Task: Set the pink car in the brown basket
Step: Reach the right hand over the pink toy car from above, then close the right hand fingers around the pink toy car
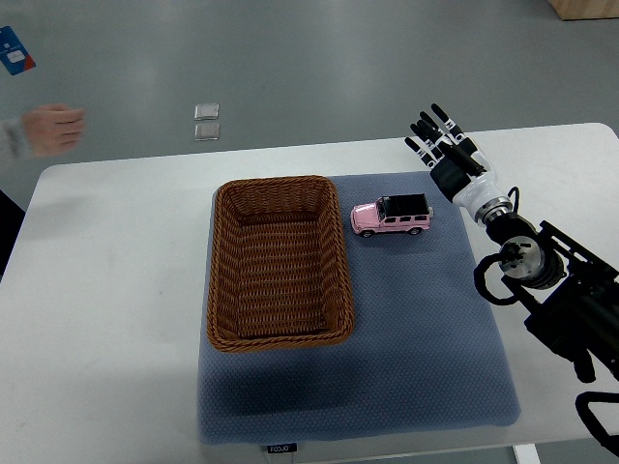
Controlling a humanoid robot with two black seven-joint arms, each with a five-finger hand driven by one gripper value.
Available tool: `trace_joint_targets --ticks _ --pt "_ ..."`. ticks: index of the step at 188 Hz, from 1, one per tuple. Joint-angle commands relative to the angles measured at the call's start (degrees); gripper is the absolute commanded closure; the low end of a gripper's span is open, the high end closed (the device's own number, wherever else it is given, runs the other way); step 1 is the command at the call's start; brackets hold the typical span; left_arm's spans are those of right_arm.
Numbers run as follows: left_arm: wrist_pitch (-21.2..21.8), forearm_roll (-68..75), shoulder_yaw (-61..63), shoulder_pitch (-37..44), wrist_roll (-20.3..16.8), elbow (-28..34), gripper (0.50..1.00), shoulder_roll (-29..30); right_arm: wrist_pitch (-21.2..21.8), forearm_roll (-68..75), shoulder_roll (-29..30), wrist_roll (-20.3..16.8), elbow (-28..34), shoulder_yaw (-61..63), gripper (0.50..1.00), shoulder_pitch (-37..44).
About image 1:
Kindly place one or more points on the brown wicker basket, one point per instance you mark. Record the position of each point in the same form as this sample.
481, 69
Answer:
278, 273

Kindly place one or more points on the upper metal floor plate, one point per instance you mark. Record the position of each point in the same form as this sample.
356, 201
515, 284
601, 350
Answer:
206, 111

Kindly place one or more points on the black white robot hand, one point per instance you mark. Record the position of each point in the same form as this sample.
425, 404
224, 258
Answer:
458, 166

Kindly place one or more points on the person's bare hand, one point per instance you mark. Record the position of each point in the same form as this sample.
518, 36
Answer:
53, 129

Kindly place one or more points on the blue red card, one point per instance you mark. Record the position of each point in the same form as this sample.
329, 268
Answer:
14, 56

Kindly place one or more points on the blue-grey quilted mat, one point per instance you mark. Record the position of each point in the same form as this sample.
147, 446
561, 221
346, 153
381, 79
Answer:
425, 353

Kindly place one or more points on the grey knitted sleeve forearm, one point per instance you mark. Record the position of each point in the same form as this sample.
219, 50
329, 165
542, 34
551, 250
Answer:
14, 144

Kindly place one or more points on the wooden box corner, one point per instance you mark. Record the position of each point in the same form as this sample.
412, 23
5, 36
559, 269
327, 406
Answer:
585, 9

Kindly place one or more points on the pink toy car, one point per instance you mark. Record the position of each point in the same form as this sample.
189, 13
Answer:
407, 213

